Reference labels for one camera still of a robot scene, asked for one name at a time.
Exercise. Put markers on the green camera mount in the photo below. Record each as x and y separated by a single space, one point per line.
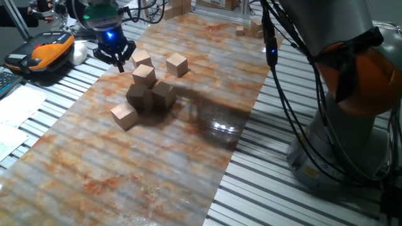
100 12

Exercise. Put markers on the white paper sheet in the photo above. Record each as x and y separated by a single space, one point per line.
19 105
9 139

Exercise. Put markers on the black sleeved forearm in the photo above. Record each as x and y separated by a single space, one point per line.
15 19

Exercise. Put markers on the grey metal stand bar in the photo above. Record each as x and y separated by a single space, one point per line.
17 20

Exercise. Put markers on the black handheld controller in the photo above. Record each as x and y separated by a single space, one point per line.
42 7

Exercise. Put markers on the orange grey marble mat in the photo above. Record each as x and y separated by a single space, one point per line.
157 172

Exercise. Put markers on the white rounded object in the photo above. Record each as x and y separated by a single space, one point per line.
79 53

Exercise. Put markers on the aluminium frame post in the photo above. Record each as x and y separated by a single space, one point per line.
246 6
144 9

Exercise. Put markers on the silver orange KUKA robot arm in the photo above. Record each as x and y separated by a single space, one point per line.
339 25

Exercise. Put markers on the black round machine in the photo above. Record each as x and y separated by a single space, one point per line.
73 14

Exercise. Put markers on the thin metal tripod leg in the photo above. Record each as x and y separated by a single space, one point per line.
64 22

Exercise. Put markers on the person's hand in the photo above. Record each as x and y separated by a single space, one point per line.
47 17

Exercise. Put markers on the brown cardboard box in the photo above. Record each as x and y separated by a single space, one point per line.
216 3

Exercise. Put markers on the black keyboard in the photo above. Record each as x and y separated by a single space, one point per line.
7 81

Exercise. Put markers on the plain wooden cube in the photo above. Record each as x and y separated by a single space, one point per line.
141 59
137 95
176 2
167 12
163 94
124 114
176 64
144 75
186 6
177 11

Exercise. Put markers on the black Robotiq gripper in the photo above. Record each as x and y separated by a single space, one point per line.
113 39

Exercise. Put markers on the orange black teach pendant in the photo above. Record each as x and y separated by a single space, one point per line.
47 51

